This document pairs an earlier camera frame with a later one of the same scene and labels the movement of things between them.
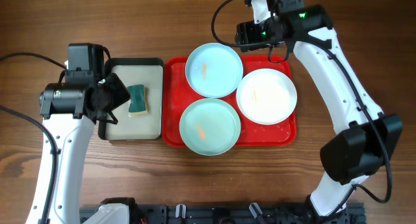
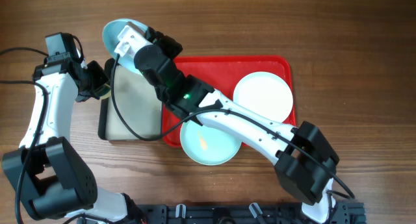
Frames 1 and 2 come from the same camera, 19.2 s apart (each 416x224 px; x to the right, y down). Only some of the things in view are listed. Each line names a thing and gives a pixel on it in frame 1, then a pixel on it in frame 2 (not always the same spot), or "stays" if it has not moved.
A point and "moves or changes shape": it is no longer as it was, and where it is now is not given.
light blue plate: [214, 70] → [111, 32]
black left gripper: [122, 94] → [102, 78]
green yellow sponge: [137, 102] moves or changes shape
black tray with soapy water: [141, 117] stays
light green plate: [210, 126] moves or changes shape
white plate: [266, 96] stays
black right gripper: [246, 33] → [164, 43]
